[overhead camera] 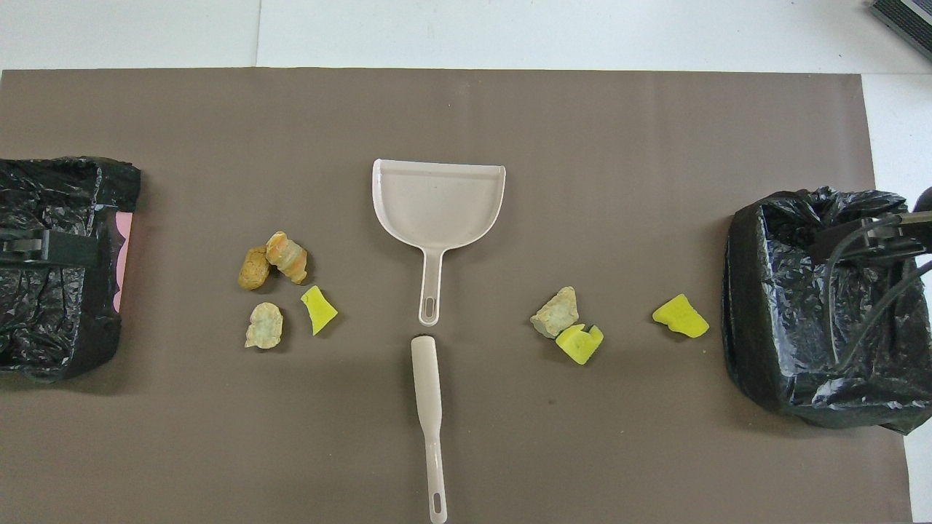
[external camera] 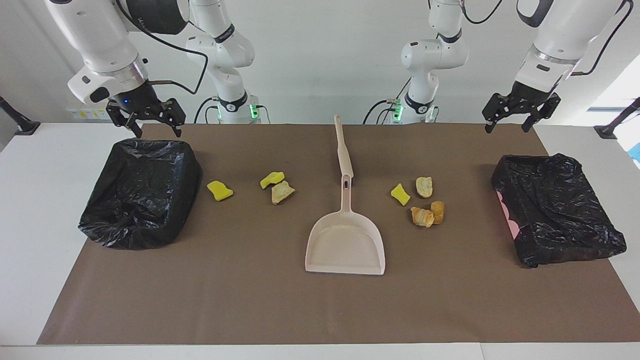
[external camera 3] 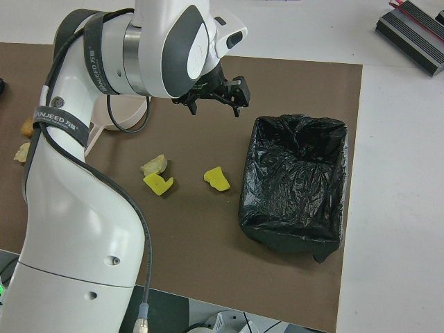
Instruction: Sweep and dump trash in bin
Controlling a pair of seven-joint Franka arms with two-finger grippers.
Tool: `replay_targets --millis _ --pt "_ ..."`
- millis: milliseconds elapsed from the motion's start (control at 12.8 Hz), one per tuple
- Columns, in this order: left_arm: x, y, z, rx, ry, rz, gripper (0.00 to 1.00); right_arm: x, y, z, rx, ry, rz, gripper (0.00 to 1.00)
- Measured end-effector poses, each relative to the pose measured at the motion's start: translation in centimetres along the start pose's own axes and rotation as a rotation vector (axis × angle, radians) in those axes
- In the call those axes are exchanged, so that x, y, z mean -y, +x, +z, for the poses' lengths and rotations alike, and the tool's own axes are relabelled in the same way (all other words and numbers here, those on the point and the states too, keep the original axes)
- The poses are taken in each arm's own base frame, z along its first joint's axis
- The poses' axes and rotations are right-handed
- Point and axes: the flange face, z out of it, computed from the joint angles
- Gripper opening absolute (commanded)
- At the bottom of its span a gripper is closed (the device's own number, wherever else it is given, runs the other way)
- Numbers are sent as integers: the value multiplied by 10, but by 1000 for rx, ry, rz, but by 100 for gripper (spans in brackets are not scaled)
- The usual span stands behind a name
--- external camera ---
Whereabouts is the beige plastic dustpan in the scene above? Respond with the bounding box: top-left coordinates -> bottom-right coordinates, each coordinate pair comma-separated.
305,174 -> 386,276

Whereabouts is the beige brush with black bristles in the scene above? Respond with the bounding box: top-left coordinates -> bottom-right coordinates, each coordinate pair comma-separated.
333,114 -> 355,180

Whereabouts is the black camera stand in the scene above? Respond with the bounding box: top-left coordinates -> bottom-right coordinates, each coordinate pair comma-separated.
594,97 -> 640,140
0,96 -> 41,136

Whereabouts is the brown table mat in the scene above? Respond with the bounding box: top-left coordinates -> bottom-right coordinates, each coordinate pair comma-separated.
36,123 -> 640,346

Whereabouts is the bin lined with black bag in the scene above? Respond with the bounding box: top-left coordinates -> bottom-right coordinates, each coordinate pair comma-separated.
78,138 -> 204,250

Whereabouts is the small yellow sponge wedge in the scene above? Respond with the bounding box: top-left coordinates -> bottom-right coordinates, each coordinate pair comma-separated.
390,183 -> 412,207

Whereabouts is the pink bin with black bag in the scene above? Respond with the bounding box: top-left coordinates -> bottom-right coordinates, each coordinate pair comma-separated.
491,153 -> 628,269

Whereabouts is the black left base cable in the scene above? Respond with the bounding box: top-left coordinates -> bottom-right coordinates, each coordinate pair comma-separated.
362,77 -> 413,125

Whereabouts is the white wall socket box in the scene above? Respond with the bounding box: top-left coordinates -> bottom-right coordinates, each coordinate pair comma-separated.
66,104 -> 112,121

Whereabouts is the pale beige bread chunk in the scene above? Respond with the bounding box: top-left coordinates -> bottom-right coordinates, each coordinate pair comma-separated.
271,180 -> 296,205

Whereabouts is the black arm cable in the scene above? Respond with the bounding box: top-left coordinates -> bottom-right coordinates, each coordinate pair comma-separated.
116,0 -> 209,96
571,0 -> 635,77

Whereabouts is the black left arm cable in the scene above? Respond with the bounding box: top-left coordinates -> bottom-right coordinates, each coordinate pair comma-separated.
571,0 -> 635,77

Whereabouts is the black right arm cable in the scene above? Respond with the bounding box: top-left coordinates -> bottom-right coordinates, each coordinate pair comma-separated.
116,0 -> 209,96

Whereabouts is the notched yellow sponge piece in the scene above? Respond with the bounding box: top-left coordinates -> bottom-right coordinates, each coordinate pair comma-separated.
260,171 -> 286,190

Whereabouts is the black right base cable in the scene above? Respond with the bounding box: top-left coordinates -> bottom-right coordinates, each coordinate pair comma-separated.
194,96 -> 221,124

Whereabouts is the wavy yellow sponge piece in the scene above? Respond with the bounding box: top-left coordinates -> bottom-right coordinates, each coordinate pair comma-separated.
206,180 -> 234,202

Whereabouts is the black base cable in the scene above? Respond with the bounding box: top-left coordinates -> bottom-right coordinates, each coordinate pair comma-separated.
362,77 -> 413,125
194,96 -> 221,124

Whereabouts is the orange croissant piece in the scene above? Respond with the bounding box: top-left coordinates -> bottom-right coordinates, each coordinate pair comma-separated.
410,206 -> 435,228

